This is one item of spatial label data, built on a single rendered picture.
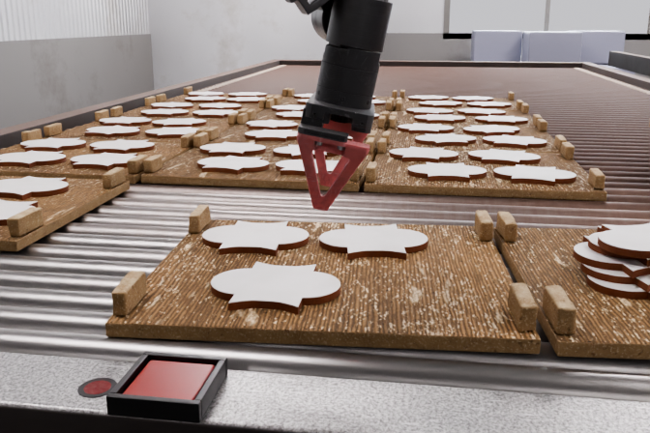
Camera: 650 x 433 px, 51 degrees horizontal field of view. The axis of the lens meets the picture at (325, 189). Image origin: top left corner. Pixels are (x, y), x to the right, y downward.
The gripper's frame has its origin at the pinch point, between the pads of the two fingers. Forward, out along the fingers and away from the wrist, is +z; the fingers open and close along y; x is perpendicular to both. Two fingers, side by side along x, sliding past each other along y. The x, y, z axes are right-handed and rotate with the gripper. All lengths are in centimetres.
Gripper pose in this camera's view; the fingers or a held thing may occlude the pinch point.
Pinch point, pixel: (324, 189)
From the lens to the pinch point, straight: 70.3
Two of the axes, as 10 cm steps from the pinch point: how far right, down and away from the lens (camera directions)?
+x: -9.8, -2.0, 0.2
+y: 0.7, -2.4, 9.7
